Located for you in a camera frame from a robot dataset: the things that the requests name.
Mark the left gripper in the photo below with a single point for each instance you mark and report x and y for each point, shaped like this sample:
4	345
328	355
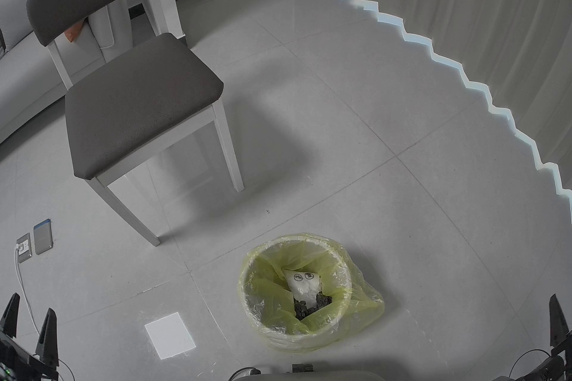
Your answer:
22	363

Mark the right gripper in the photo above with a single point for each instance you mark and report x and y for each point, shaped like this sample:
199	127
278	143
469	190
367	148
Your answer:
565	350

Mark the yellow plastic bag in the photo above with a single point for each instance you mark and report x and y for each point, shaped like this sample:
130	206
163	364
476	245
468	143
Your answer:
362	303

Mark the black plastic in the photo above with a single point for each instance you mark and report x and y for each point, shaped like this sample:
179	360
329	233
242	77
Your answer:
308	307

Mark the white printed wrapper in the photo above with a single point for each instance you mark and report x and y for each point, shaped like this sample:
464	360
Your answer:
304	285

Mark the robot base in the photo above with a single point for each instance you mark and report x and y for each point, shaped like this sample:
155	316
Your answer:
304	375

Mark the white trash bin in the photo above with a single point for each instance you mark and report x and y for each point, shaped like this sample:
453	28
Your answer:
250	307

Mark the white chair dark grey seat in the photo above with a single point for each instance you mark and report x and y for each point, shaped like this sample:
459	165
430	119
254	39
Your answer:
134	93

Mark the pale grey sofa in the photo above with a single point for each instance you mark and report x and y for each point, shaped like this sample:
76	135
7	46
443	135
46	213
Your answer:
27	71

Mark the orange cushion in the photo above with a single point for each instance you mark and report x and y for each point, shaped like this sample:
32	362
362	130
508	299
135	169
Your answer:
73	33

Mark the white curtain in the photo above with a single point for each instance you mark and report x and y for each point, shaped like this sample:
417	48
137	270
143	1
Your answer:
469	13

